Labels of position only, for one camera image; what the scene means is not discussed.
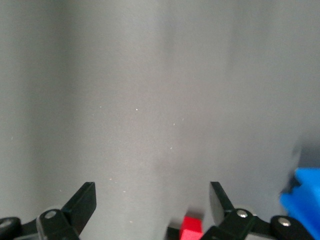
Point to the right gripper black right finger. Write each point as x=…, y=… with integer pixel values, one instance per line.
x=220, y=205

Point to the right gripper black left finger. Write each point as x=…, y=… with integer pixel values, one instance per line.
x=80, y=205

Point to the small red cube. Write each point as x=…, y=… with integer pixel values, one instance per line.
x=191, y=228

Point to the small black cube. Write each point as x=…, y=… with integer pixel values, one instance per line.
x=173, y=233

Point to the blue plastic storage bin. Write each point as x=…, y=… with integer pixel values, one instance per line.
x=303, y=195

